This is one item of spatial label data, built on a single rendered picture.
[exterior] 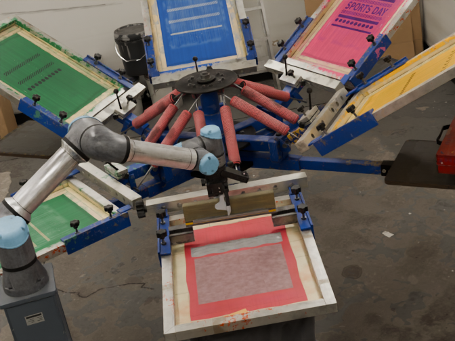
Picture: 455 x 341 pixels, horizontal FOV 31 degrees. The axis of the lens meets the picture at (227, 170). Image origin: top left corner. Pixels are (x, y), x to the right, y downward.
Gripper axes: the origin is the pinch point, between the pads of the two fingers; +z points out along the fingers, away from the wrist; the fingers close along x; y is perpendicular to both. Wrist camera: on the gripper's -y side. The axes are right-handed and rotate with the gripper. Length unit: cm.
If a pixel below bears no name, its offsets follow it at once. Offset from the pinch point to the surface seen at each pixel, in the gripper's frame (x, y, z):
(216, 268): 19.0, 8.8, 13.4
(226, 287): 32.8, 6.1, 13.5
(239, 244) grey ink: 6.4, -1.4, 12.7
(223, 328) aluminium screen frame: 58, 9, 12
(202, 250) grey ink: 6.1, 13.0, 12.7
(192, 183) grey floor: -241, 21, 108
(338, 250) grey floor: -123, -59, 108
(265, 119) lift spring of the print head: -64, -24, -7
